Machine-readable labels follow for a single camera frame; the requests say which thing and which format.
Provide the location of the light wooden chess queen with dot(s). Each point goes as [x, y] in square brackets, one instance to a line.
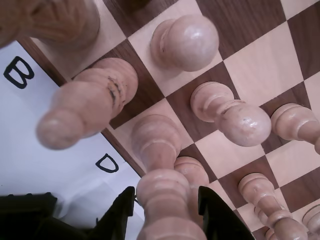
[160, 175]

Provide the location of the light wooden chess knight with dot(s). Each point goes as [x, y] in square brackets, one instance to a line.
[62, 20]

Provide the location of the white paper letter strip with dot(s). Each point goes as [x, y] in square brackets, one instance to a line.
[75, 160]

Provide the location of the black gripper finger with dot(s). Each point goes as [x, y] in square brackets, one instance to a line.
[220, 220]
[117, 217]

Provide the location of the wooden chessboard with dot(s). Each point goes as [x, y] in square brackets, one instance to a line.
[250, 75]

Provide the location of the light wooden chess king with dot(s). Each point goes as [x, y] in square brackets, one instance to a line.
[192, 175]

